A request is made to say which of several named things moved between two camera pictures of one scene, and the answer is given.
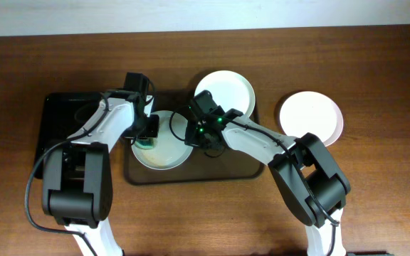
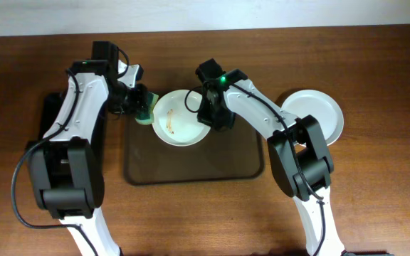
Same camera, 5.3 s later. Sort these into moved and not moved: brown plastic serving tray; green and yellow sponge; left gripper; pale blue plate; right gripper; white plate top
Moved: green and yellow sponge; left gripper; pale blue plate; right gripper; white plate top
Not moved: brown plastic serving tray
